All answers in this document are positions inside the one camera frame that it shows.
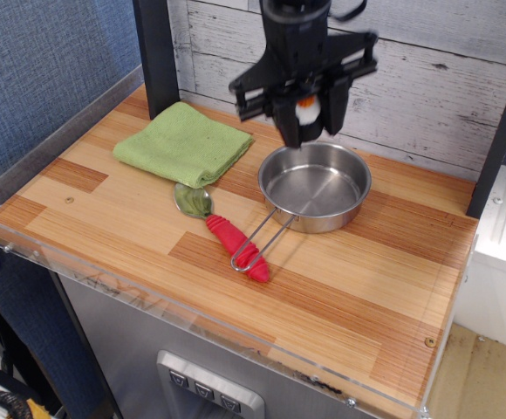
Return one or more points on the clear acrylic guard rail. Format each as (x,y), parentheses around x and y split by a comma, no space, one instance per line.
(379,349)

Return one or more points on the stainless steel pot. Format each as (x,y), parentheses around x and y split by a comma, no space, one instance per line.
(317,188)

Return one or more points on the black left vertical post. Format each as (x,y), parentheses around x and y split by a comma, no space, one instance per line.
(157,54)

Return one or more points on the red handled metal spoon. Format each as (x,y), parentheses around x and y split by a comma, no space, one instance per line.
(245,256)

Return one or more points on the stainless steel cabinet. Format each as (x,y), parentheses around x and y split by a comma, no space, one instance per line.
(126,338)

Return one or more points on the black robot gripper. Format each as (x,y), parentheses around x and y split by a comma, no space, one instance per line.
(302,59)

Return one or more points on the green folded cloth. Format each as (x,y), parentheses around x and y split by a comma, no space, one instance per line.
(185,146)

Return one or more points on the silver button control panel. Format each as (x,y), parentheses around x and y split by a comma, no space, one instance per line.
(193,391)

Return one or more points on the white appliance at right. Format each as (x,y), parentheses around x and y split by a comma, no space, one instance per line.
(481,302)

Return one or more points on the toy sushi roll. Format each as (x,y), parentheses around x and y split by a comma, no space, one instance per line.
(308,114)

